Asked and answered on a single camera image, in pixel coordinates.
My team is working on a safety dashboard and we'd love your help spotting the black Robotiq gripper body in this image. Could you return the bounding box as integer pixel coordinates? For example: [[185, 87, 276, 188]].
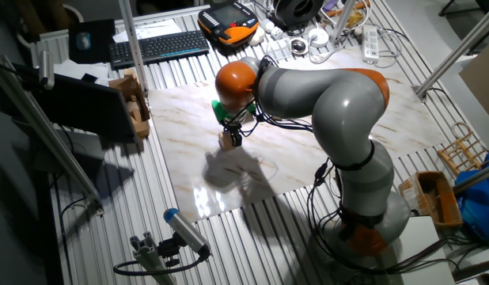
[[223, 122, 242, 138]]

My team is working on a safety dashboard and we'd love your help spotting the stack of white papers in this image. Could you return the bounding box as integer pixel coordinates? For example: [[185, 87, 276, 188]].
[[53, 59, 111, 86]]

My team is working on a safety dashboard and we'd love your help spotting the white marble pattern mat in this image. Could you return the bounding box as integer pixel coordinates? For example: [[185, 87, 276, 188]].
[[148, 46, 450, 223]]

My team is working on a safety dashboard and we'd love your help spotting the clear plastic container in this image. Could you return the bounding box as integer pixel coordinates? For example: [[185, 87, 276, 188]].
[[265, 38, 293, 63]]

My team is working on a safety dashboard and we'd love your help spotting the white round object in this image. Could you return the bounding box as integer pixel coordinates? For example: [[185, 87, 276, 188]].
[[248, 26, 267, 47]]

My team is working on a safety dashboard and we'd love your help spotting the silver round dish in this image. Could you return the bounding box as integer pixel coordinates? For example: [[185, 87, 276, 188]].
[[290, 37, 309, 56]]

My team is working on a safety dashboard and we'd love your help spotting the orange black teach pendant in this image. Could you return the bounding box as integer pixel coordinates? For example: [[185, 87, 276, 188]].
[[197, 1, 261, 48]]

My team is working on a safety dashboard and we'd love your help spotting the white power plug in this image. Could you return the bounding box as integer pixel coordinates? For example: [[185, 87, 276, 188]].
[[261, 18, 286, 41]]

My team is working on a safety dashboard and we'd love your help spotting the black computer keyboard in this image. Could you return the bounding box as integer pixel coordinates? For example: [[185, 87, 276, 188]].
[[108, 29, 211, 71]]

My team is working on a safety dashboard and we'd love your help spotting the brown cardboard box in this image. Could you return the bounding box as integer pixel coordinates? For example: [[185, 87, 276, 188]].
[[108, 74, 152, 139]]

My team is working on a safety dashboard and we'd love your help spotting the white round puck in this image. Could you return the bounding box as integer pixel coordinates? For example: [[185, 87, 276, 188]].
[[307, 27, 331, 49]]

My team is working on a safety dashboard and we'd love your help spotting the white paper sheet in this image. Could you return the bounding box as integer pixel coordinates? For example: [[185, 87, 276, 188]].
[[112, 18, 183, 44]]

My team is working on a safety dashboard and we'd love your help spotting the black filament spool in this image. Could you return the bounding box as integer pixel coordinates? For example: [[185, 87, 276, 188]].
[[272, 0, 325, 29]]

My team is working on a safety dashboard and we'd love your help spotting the black monitor screen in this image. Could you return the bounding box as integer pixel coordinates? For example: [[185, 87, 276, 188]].
[[28, 72, 139, 140]]

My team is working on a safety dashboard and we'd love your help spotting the black mouse pad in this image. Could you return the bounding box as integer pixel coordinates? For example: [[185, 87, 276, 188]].
[[67, 18, 117, 65]]

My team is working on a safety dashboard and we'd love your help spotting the white power strip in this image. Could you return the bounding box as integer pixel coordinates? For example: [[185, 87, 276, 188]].
[[361, 25, 380, 63]]

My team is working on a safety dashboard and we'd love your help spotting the dark computer mouse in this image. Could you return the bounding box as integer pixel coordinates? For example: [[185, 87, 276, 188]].
[[75, 31, 93, 51]]

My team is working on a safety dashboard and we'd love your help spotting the slanted aluminium profile beam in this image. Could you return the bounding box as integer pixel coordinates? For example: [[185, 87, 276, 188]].
[[0, 55, 106, 217]]

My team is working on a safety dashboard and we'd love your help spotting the orange brown bin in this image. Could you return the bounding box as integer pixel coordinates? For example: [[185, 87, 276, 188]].
[[398, 169, 464, 230]]

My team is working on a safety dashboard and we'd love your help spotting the wooden lattice rack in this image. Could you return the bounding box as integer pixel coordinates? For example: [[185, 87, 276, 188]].
[[437, 121, 489, 177]]

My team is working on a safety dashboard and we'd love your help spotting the blue bag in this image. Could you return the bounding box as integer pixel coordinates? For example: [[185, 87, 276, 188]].
[[453, 152, 489, 243]]

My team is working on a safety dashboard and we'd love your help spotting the brown cardboard sheet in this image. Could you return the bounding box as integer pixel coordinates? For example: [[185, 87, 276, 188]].
[[458, 37, 489, 127]]

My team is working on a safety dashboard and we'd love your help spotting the silver camera with blue end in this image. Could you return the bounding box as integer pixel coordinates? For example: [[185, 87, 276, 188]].
[[162, 207, 212, 257]]

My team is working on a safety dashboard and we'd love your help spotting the black camera clamp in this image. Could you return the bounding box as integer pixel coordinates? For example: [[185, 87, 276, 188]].
[[157, 232, 187, 268]]

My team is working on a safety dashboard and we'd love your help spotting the aluminium profile post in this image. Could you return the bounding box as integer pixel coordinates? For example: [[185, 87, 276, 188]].
[[117, 0, 150, 96], [412, 2, 489, 101], [329, 0, 357, 45]]

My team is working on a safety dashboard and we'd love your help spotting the short aluminium mount profile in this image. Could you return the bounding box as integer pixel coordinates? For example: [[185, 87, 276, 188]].
[[129, 230, 178, 285]]

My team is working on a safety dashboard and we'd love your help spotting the black camera cable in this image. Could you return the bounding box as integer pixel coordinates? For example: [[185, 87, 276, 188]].
[[112, 247, 212, 277]]

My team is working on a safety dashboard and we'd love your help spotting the silver depth camera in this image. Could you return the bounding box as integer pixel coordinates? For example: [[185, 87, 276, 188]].
[[37, 49, 56, 91]]

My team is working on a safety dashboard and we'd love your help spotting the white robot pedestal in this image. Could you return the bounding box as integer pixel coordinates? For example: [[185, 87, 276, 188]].
[[390, 215, 457, 285]]

